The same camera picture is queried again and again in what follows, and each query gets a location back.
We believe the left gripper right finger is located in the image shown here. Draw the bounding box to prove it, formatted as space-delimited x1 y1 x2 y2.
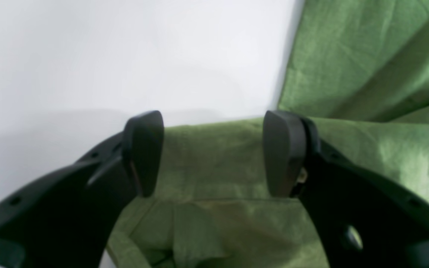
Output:
263 111 429 268

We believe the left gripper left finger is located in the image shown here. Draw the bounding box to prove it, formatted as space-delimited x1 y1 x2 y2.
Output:
0 111 165 268

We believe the olive green t-shirt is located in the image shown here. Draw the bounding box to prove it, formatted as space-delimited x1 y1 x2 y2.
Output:
107 0 429 268

